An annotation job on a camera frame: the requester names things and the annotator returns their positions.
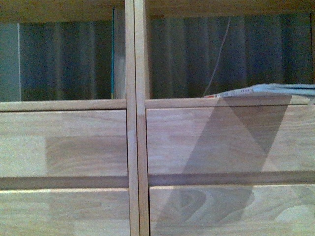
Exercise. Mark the white book red lettering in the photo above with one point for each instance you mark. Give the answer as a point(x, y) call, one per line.
point(273, 88)

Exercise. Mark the dark curtain behind shelf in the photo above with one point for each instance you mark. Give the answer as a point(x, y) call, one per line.
point(190, 56)

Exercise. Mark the thin teal book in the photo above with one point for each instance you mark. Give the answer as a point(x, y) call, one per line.
point(112, 55)

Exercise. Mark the upper left wooden drawer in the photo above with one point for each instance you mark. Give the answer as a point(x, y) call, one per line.
point(63, 144)

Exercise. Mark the wooden drawer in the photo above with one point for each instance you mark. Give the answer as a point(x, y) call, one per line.
point(65, 212)
point(221, 140)
point(233, 210)
point(63, 144)

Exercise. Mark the wooden bookshelf cabinet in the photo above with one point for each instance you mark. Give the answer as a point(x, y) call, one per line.
point(138, 180)

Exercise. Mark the lower left wooden drawer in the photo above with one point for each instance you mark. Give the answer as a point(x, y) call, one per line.
point(65, 212)

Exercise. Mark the upper right wooden drawer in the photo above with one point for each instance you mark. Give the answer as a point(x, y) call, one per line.
point(221, 140)

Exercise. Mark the lower right wooden drawer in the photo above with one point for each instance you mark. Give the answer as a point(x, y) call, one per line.
point(233, 210)

